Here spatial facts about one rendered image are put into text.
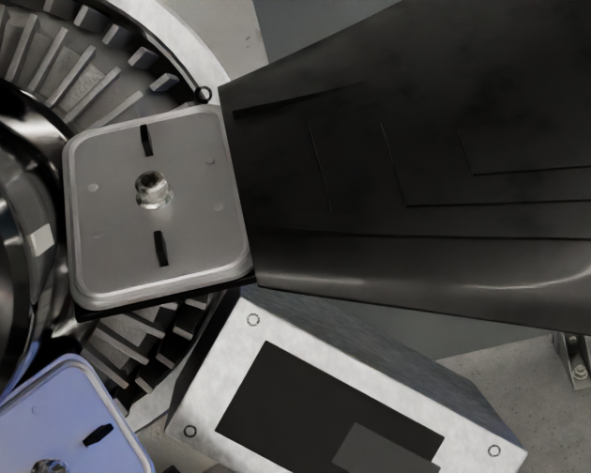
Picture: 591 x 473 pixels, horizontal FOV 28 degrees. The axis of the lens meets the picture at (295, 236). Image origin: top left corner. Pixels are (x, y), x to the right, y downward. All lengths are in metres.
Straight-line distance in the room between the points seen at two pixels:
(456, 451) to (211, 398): 0.11
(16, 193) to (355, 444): 0.22
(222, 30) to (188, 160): 0.60
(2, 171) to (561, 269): 0.18
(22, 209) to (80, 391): 0.11
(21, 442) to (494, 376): 1.40
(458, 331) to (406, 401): 1.19
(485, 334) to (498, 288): 1.35
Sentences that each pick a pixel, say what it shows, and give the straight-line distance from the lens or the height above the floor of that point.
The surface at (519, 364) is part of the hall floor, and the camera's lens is 1.81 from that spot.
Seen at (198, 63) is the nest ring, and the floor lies 1.11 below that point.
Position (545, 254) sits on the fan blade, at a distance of 0.40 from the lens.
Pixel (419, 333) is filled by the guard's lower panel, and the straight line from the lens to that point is 1.70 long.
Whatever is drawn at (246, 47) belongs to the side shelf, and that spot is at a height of 0.86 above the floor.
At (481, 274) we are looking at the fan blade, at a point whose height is 1.18.
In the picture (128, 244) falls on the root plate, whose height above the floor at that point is 1.18.
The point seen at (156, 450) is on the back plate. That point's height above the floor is 0.93.
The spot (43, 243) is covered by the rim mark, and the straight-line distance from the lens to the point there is 0.39.
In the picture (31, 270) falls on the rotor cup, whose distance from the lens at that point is 0.37.
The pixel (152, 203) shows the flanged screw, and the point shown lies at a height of 1.19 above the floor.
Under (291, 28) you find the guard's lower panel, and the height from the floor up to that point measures 0.70.
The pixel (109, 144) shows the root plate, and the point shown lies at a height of 1.18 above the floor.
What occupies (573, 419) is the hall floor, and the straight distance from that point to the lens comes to 1.76.
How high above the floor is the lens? 1.48
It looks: 47 degrees down
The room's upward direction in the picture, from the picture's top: 12 degrees counter-clockwise
